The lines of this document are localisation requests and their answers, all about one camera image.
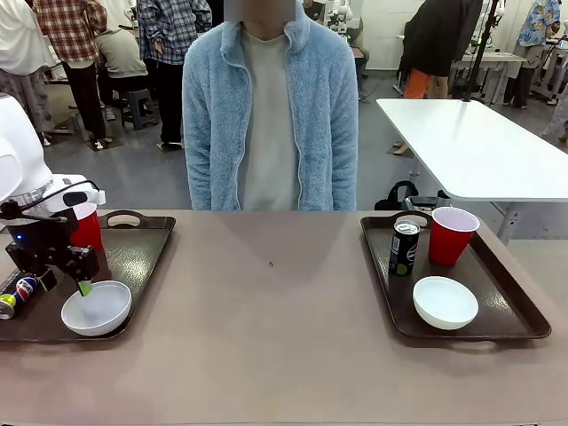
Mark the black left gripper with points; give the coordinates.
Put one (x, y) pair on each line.
(35, 235)

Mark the blue soda can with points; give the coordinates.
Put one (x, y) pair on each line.
(22, 290)

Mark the red plastic cup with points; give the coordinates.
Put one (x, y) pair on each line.
(89, 231)
(448, 248)

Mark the white bowl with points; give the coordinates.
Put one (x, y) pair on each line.
(444, 302)
(102, 310)

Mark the black Pepsi can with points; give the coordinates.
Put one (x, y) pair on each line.
(404, 253)

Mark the person's left forearm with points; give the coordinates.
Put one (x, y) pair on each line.
(344, 182)

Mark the person's right forearm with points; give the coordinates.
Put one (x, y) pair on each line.
(197, 182)

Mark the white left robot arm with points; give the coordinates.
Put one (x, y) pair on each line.
(18, 146)

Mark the dark brown serving tray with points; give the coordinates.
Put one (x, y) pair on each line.
(133, 253)
(501, 302)

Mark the grey plastic stool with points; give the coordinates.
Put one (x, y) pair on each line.
(137, 106)

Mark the seated person in grey top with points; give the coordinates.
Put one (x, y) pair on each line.
(120, 57)

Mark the person in red plaid shirt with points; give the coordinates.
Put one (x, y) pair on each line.
(71, 40)

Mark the person in white top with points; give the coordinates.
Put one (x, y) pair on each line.
(18, 40)

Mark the person in blue fleece jacket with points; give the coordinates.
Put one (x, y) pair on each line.
(266, 111)

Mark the person in blue plaid shirt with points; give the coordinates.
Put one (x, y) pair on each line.
(168, 26)

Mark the black bag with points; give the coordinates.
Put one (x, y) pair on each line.
(395, 197)

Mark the grey metal machine base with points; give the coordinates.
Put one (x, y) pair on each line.
(426, 200)

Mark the white folding table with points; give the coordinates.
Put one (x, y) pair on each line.
(479, 146)

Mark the person in orange shorts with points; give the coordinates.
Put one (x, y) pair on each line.
(439, 35)

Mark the black tripod stand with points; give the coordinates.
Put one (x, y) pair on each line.
(481, 53)

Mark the white workbench desk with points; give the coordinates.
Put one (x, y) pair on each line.
(501, 57)

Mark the person in blue floral shirt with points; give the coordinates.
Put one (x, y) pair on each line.
(537, 22)

